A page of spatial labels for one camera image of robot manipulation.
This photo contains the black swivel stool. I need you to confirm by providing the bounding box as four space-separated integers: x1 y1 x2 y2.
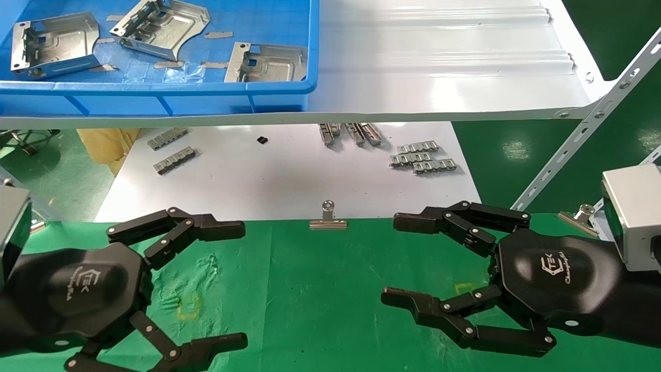
0 129 61 157

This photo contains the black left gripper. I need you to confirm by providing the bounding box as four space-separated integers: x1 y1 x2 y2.
0 207 248 372

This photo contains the green table cloth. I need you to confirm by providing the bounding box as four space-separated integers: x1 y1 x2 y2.
0 213 661 372

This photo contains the grey metal link strip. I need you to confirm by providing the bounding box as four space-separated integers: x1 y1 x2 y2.
153 147 197 175
412 159 458 175
397 141 439 154
389 151 432 168
147 128 188 151

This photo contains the silver sheet metal bracket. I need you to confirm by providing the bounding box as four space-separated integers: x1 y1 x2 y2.
110 0 211 59
224 42 308 83
10 11 101 80

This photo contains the white metal shelf panel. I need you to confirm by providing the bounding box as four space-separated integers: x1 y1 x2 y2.
0 0 618 130

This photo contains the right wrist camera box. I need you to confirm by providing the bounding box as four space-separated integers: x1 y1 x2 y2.
602 164 661 272

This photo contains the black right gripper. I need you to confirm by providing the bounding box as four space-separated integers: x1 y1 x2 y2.
381 200 661 358

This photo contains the blue plastic bin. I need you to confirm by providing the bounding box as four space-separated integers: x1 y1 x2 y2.
0 0 320 117

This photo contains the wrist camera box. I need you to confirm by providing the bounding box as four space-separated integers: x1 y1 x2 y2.
0 186 33 287
602 164 661 272

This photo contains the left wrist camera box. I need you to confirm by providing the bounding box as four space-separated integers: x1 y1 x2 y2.
0 186 33 287

